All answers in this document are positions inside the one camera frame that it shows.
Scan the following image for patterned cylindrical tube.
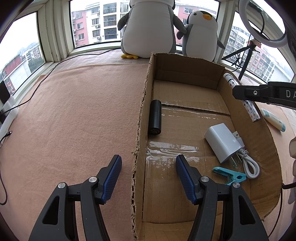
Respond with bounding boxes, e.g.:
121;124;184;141
223;73;260;122

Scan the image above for white lotion bottle blue cap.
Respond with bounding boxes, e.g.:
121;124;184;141
260;108;286;132

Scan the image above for teal clothes peg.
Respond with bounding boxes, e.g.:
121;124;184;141
212;167;247;185

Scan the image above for white usb wall charger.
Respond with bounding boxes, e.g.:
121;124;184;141
204;123;243;163

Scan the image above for white usb cable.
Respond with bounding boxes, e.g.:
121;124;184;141
232;131;260;179

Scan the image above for black cylindrical device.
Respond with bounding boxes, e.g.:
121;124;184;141
148;99;162;136

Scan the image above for person right hand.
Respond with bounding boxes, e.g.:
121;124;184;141
288;138;296;204

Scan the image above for black tripod stand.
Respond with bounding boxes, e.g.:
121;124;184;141
222;39;261;80

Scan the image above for open cardboard box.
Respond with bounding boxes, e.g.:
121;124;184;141
132;53;282;240

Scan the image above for pink floor blanket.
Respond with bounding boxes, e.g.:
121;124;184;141
1;51;295;240

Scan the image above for small plush penguin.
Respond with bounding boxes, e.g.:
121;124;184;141
177;10;225;62

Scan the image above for white power strip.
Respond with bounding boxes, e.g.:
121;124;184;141
0;96;19;138

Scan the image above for black power adapter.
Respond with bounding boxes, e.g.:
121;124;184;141
0;81;11;104

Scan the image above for large plush penguin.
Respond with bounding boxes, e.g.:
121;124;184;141
117;1;187;59

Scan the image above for white ring light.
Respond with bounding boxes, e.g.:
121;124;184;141
238;1;288;49

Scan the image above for black cable on floor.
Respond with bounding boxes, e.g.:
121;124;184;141
0;47;122;205

